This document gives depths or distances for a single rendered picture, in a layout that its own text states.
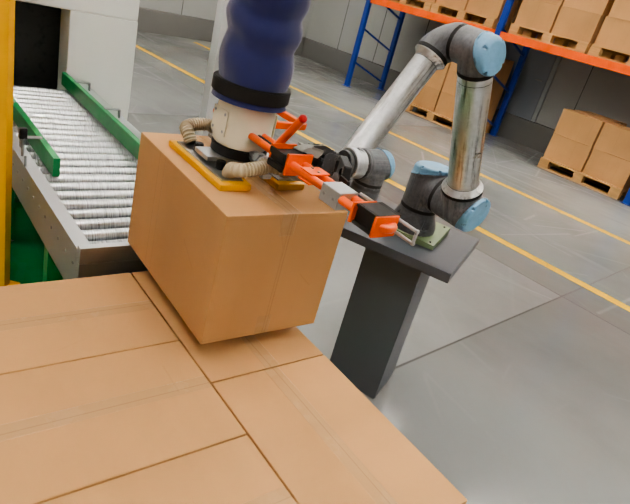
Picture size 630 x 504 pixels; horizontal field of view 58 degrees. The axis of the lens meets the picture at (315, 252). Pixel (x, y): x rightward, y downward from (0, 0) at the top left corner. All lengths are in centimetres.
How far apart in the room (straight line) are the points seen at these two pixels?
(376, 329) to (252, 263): 102
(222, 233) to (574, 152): 768
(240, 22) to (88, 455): 110
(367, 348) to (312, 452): 109
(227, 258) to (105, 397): 45
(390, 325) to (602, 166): 658
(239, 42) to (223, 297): 68
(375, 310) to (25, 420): 144
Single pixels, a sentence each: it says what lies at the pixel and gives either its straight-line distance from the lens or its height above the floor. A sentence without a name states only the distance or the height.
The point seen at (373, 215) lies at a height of 114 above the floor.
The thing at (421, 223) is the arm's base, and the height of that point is 83.
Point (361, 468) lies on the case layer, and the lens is 148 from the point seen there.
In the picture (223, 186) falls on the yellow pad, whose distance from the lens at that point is 155.
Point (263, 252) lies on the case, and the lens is 153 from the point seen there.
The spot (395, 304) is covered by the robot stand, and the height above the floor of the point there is 48.
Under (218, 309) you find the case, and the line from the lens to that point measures 157.
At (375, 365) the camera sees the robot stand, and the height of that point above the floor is 16.
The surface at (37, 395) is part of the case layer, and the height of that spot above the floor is 54.
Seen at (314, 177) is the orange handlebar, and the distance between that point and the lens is 141.
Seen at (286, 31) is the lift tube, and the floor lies 143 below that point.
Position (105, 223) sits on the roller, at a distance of 235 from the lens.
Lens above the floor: 156
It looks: 25 degrees down
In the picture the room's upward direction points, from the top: 15 degrees clockwise
